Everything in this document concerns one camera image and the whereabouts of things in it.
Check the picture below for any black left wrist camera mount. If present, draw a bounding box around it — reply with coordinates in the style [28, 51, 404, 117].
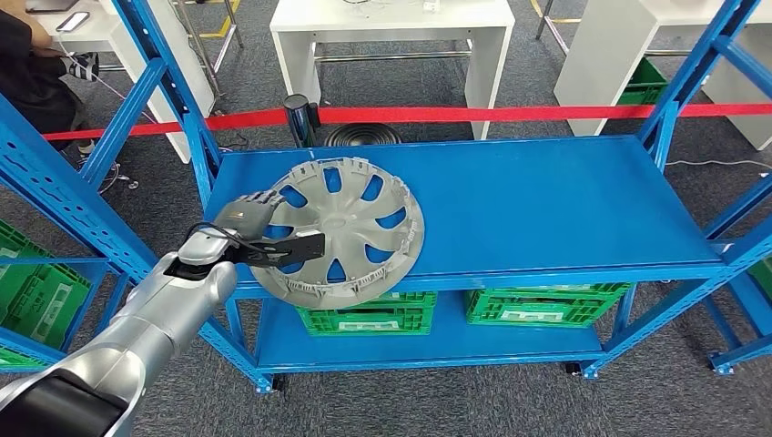
[229, 231, 327, 269]

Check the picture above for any black stanchion post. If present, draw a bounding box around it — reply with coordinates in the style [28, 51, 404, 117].
[283, 93, 320, 149]

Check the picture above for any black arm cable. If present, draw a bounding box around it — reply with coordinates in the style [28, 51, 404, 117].
[183, 221, 279, 258]

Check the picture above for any person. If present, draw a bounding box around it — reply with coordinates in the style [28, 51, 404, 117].
[0, 8, 101, 152]

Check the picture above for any smartphone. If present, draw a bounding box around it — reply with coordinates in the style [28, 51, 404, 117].
[56, 10, 92, 33]

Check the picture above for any office chair base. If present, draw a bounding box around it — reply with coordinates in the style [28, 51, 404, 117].
[75, 141, 140, 194]

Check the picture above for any grey plastic hubcap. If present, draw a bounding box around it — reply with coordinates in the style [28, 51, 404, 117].
[248, 157, 426, 311]

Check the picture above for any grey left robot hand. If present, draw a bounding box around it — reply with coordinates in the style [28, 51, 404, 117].
[214, 189, 286, 239]

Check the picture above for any blue steel shelf rack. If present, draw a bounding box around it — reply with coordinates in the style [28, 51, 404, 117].
[702, 253, 772, 376]
[0, 256, 131, 372]
[0, 0, 772, 396]

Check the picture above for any white table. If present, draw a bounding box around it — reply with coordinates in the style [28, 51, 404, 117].
[24, 0, 215, 164]
[554, 0, 772, 152]
[269, 0, 517, 141]

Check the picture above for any red barrier belt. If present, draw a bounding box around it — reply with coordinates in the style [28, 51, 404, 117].
[43, 103, 772, 143]

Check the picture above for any white floor cable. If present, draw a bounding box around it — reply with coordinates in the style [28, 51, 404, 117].
[665, 158, 772, 176]

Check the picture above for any black stanchion base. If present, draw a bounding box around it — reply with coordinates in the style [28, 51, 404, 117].
[324, 123, 404, 147]

